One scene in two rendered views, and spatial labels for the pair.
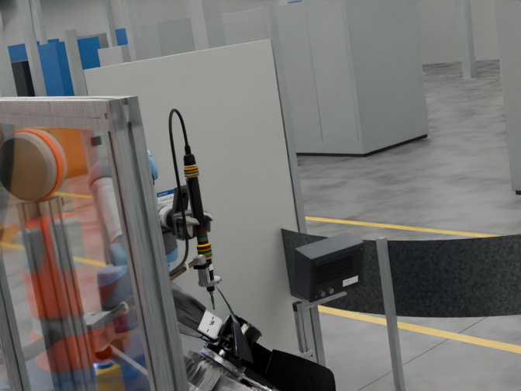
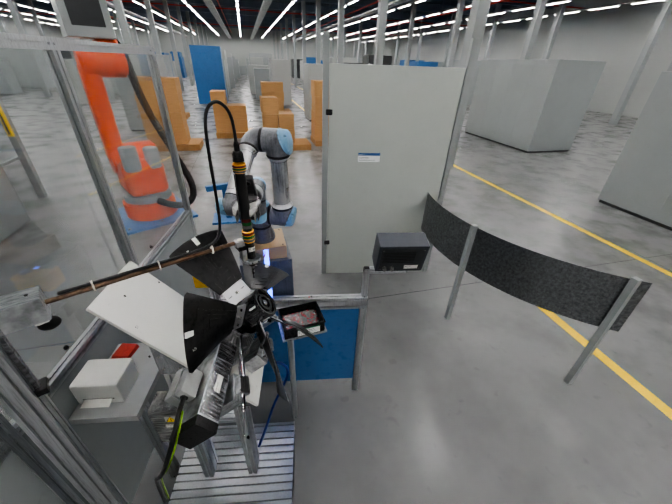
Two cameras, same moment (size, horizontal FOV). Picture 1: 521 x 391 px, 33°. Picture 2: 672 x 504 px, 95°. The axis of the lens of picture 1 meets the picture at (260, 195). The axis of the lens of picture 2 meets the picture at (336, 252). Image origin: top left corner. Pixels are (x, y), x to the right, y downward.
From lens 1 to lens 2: 1.94 m
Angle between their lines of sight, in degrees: 31
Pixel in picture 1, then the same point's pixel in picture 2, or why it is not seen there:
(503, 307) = (533, 299)
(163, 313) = not seen: outside the picture
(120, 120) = not seen: outside the picture
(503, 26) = (653, 98)
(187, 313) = (218, 279)
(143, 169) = not seen: outside the picture
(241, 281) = (394, 213)
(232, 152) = (412, 140)
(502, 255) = (550, 271)
